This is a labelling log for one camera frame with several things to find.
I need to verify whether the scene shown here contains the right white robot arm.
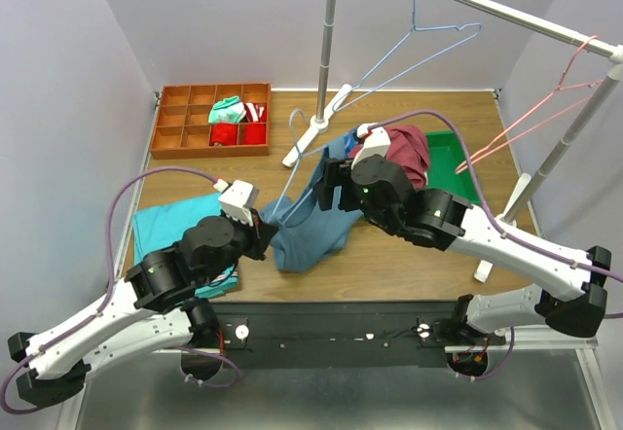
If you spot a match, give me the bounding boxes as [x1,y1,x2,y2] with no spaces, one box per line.
[313,155,607,344]

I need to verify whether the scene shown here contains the royal blue garment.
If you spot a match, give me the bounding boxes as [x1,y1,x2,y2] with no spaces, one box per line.
[344,129,361,160]

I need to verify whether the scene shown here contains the red cloth right compartment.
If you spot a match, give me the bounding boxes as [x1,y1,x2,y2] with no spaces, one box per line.
[242,122,267,146]

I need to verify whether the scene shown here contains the mint green sock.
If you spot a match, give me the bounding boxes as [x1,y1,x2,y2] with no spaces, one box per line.
[208,95,246,125]

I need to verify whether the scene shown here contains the pink wire hanger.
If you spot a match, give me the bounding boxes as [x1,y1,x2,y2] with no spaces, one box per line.
[455,34,607,174]

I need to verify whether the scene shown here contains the red cloth compartment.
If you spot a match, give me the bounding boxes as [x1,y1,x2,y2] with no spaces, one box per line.
[209,123,238,147]
[242,122,267,146]

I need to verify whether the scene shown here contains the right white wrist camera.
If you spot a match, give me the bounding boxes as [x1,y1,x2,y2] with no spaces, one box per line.
[351,124,391,167]

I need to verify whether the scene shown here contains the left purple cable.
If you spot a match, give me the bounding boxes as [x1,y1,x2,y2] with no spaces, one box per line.
[0,165,230,416]

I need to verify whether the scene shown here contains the maroon shirt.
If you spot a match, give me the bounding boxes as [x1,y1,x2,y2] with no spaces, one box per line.
[351,125,430,193]

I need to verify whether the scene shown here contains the green plastic tray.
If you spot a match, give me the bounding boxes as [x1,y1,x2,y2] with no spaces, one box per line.
[425,130,481,204]

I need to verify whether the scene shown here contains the turquoise folded shorts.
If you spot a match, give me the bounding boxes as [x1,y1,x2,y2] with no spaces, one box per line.
[132,191,240,300]

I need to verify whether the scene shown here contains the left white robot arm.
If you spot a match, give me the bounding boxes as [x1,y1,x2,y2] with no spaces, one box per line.
[7,214,277,412]

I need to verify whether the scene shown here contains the blue wire hanger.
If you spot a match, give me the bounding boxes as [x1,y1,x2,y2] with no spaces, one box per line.
[272,108,327,216]
[331,0,483,111]

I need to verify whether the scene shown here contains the red cloth left compartment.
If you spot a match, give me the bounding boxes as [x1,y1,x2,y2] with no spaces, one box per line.
[209,123,238,147]

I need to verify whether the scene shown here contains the purple cable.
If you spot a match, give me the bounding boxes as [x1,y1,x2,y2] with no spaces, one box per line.
[357,110,623,387]
[0,165,230,416]

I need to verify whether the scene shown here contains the grey-blue tank top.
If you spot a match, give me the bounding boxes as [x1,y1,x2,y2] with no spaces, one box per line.
[260,135,363,273]

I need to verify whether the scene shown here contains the red white striped sock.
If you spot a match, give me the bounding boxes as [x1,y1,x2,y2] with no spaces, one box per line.
[244,102,267,124]

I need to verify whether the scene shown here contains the white clothes rack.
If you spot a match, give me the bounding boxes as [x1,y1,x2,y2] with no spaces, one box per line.
[311,0,622,282]

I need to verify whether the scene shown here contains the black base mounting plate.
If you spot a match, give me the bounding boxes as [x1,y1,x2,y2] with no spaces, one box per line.
[190,301,505,370]

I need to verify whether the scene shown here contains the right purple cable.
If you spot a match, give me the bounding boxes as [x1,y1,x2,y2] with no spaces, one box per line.
[357,110,623,387]

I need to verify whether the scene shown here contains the orange compartment organizer box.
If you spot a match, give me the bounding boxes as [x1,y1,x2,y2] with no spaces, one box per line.
[150,83,272,160]

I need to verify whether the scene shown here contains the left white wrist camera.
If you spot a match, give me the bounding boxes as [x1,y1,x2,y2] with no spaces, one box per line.
[213,179,259,226]

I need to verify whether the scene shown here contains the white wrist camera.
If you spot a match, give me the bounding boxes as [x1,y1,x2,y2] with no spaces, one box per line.
[351,124,391,167]
[213,179,259,226]

